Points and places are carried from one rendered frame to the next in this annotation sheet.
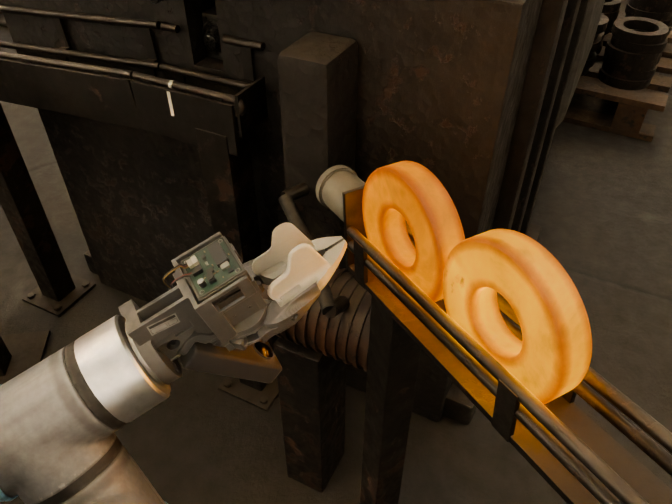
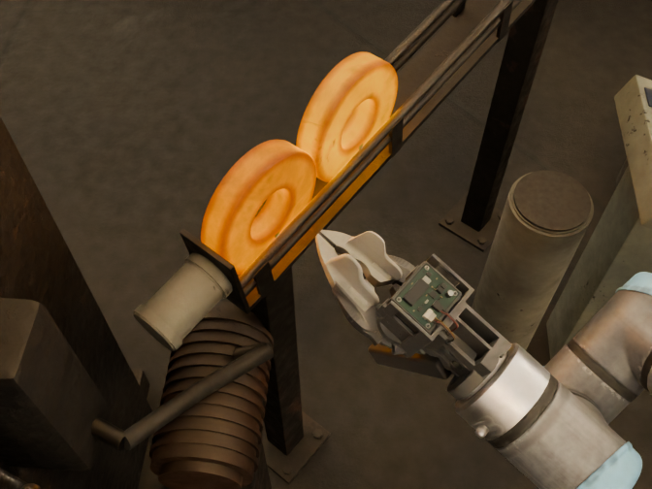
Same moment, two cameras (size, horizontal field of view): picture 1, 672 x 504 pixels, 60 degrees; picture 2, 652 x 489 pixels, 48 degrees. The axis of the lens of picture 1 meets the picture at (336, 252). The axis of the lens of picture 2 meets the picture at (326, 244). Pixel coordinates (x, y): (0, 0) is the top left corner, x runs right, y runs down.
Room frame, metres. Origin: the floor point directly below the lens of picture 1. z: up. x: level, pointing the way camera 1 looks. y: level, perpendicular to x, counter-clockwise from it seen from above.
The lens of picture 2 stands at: (0.61, 0.39, 1.33)
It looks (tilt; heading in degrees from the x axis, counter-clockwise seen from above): 55 degrees down; 248
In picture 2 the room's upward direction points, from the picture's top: straight up
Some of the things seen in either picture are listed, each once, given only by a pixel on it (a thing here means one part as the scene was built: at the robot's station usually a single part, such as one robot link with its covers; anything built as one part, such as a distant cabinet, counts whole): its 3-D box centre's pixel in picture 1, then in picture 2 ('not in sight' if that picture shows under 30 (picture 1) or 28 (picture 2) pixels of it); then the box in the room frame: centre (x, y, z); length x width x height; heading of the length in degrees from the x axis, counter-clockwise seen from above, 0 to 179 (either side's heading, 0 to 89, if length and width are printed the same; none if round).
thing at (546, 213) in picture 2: not in sight; (513, 293); (0.06, -0.07, 0.26); 0.12 x 0.12 x 0.52
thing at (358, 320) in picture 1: (333, 392); (232, 450); (0.59, 0.00, 0.27); 0.22 x 0.13 x 0.53; 63
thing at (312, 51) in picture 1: (321, 124); (17, 391); (0.77, 0.02, 0.68); 0.11 x 0.08 x 0.24; 153
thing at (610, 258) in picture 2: not in sight; (613, 264); (-0.10, -0.04, 0.31); 0.24 x 0.16 x 0.62; 63
